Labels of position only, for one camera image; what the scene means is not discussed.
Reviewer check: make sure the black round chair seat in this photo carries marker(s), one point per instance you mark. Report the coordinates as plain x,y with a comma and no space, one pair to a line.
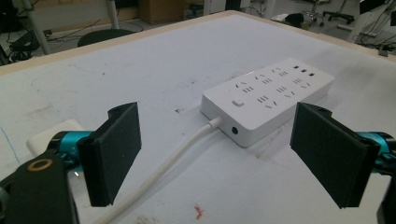
102,35

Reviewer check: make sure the grey metal stand leg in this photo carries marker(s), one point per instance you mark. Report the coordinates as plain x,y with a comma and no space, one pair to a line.
36,28
112,14

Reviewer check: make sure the black office chair base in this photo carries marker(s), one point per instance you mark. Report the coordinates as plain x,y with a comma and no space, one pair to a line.
339,16

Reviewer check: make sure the black bag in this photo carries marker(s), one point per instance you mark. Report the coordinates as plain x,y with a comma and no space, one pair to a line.
294,19

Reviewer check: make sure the small red scrap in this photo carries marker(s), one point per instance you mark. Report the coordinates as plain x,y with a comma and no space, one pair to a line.
198,212

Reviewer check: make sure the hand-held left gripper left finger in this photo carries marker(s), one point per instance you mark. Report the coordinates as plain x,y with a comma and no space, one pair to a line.
109,155

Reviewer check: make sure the brown cardboard box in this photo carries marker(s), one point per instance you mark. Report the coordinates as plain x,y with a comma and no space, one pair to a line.
162,11

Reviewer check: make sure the white power strip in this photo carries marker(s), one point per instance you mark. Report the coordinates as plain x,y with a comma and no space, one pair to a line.
274,102

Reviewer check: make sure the white charger adapter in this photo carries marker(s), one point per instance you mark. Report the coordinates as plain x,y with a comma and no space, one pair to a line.
49,137

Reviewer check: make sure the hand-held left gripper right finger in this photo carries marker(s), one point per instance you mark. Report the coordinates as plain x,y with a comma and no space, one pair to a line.
330,155

